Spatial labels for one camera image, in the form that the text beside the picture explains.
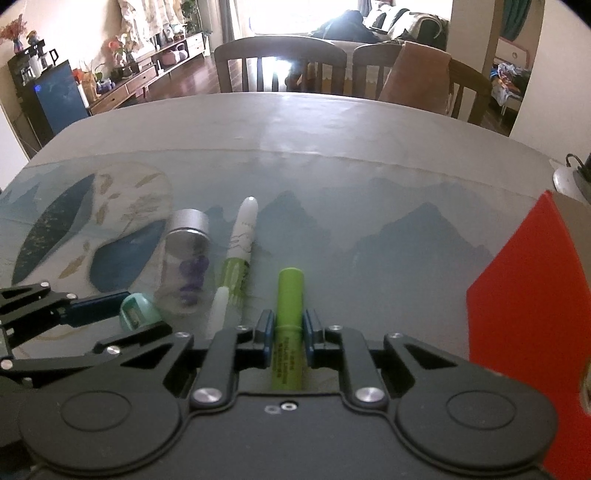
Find black appliance with blue front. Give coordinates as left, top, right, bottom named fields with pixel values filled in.
left=7, top=60, right=92, bottom=149

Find dark cloth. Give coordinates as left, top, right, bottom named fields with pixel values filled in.
left=308, top=10, right=385, bottom=43

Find pink cloth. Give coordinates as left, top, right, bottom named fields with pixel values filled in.
left=378, top=41, right=453, bottom=117

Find pink furniture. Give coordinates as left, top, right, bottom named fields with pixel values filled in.
left=496, top=37, right=539, bottom=71

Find flowers in vase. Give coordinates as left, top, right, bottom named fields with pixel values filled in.
left=0, top=15, right=27, bottom=52

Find printed tablecloth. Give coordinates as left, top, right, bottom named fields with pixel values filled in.
left=0, top=91, right=591, bottom=416

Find black gooseneck desk lamp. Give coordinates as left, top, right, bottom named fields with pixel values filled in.
left=551, top=154, right=591, bottom=207

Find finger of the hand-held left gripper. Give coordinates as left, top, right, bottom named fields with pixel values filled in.
left=0, top=281, right=134, bottom=358
left=0, top=322, right=173, bottom=389

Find coffee maker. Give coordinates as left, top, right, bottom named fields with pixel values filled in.
left=13, top=39, right=59, bottom=82

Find clear jar with silver cap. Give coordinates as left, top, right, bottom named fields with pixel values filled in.
left=154, top=209, right=215, bottom=315

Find dark wooden chair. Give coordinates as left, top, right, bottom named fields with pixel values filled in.
left=213, top=37, right=348, bottom=96
left=353, top=41, right=493, bottom=128

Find teal curtain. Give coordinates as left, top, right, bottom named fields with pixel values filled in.
left=501, top=0, right=533, bottom=42

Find wooden tv cabinet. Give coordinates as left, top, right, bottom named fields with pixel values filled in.
left=87, top=32, right=207, bottom=117

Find small white tube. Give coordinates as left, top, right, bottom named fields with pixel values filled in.
left=205, top=286, right=232, bottom=339

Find green houseplant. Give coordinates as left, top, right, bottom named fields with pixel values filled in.
left=180, top=0, right=205, bottom=36

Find teal pencil sharpener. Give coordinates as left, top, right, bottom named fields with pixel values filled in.
left=119, top=293, right=162, bottom=331

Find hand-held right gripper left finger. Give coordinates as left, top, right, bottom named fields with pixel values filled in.
left=108, top=309, right=274, bottom=409

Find pile of clothes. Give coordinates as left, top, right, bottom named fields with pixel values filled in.
left=488, top=62, right=530, bottom=105

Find sofa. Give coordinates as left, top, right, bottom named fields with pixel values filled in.
left=364, top=4, right=452, bottom=52

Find white and green pen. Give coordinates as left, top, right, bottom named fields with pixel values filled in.
left=221, top=196, right=259, bottom=306

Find orange flowers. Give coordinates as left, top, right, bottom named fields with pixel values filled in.
left=107, top=34, right=140, bottom=71

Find green tube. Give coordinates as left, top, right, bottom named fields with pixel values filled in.
left=270, top=268, right=307, bottom=391

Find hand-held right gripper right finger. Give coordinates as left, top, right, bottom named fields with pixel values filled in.
left=302, top=309, right=467, bottom=411

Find floral garment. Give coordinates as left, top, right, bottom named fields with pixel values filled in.
left=117, top=0, right=186, bottom=43

